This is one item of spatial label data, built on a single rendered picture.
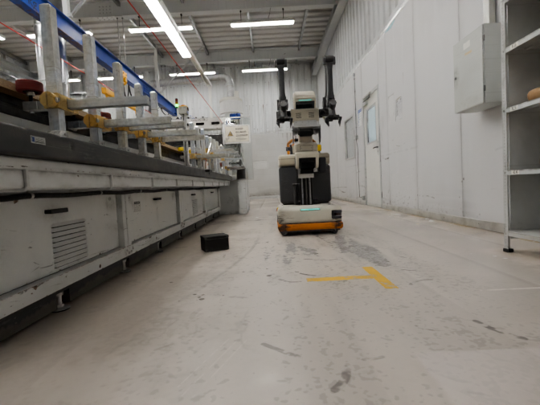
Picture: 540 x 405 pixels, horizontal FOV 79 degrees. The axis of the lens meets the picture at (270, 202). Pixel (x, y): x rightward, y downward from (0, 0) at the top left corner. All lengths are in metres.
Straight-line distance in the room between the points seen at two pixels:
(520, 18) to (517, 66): 0.29
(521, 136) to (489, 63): 0.81
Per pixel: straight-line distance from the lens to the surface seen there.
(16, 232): 1.55
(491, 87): 3.18
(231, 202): 6.10
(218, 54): 11.96
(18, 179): 1.20
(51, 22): 1.44
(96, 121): 1.54
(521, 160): 2.60
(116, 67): 1.87
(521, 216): 2.62
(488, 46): 3.25
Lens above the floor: 0.50
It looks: 3 degrees down
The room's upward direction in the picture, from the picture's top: 3 degrees counter-clockwise
